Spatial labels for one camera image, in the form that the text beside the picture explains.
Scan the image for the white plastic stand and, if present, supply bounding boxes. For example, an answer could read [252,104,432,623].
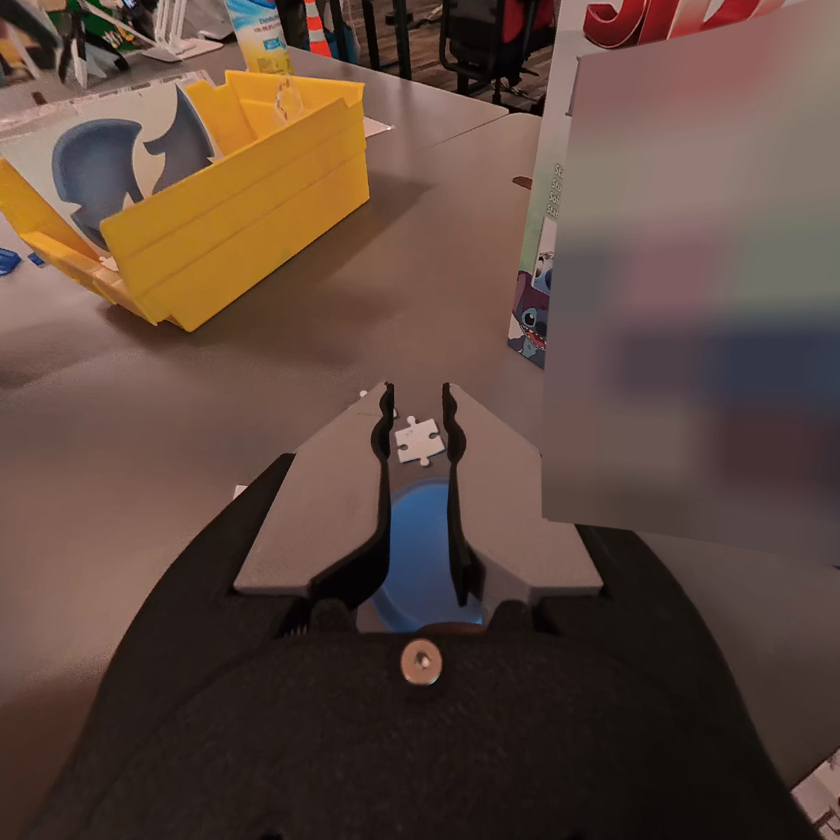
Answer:
[140,0,224,64]

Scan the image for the blue puzzle ball shell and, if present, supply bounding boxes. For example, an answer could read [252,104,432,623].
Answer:
[371,478,487,635]

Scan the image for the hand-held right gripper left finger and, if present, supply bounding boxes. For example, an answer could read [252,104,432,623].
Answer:
[233,382,396,610]

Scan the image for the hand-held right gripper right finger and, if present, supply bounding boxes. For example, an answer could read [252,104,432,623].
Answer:
[442,382,605,613]

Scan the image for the black tripod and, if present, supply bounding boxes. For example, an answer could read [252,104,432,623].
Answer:
[56,9,131,90]

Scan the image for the orange traffic cone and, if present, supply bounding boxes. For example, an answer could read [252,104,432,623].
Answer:
[303,0,334,59]

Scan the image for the wipes canister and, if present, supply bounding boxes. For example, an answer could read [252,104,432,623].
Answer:
[225,0,295,75]

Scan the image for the black office chair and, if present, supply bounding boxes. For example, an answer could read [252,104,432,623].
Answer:
[437,0,556,101]

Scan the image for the cartoon puzzle box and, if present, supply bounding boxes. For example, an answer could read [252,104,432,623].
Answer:
[507,0,815,370]

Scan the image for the green box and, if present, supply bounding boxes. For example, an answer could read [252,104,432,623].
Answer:
[64,0,143,52]

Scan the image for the clear plastic bag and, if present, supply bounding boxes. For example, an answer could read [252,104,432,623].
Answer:
[269,74,310,127]

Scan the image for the printed sheet with blue shapes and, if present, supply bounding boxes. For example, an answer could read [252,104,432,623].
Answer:
[0,84,228,255]

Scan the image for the yellow plastic bin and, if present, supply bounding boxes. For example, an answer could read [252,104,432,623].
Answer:
[0,69,371,333]

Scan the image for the printed instruction paper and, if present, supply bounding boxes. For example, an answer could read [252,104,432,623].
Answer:
[790,753,840,840]

